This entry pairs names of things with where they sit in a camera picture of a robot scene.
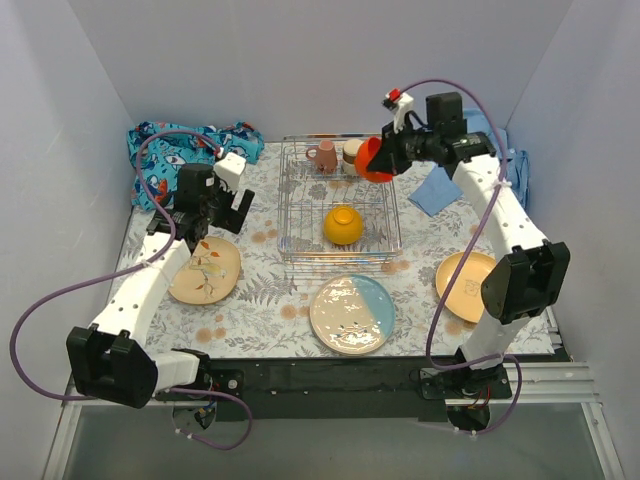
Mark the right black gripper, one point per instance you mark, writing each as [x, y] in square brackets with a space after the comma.
[393, 147]

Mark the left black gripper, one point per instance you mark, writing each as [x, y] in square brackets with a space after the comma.
[232, 211]

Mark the red orange bowl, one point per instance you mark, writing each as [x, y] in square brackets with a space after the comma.
[364, 156]

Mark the steel tumbler cup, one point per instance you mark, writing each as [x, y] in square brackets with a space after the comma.
[350, 150]

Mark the pink mug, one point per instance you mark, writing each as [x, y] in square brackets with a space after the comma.
[323, 156]

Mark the wire dish rack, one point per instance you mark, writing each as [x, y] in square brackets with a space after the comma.
[306, 196]

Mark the yellow bowl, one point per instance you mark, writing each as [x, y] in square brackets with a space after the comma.
[343, 225]

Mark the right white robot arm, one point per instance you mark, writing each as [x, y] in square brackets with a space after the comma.
[530, 269]

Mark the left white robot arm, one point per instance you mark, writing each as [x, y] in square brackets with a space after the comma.
[108, 358]

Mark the light blue shirt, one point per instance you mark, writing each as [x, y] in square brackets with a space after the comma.
[437, 191]

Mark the beige bird pattern plate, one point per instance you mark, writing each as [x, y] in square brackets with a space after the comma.
[210, 274]

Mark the blue shark pattern cloth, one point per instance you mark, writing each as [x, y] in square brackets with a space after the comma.
[160, 149]

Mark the floral table mat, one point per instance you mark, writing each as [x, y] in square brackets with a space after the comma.
[267, 313]

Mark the beige and blue plate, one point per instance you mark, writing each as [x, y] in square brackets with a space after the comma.
[352, 314]

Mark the plain orange plate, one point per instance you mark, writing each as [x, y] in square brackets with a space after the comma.
[464, 300]

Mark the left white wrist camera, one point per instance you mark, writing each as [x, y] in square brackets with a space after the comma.
[229, 168]

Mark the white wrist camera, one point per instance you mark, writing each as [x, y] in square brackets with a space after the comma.
[399, 104]
[229, 168]

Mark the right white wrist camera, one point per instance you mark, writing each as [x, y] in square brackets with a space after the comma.
[399, 104]

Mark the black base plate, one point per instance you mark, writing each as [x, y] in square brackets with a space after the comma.
[346, 387]

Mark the aluminium frame rail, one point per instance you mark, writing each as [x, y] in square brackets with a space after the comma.
[556, 430]

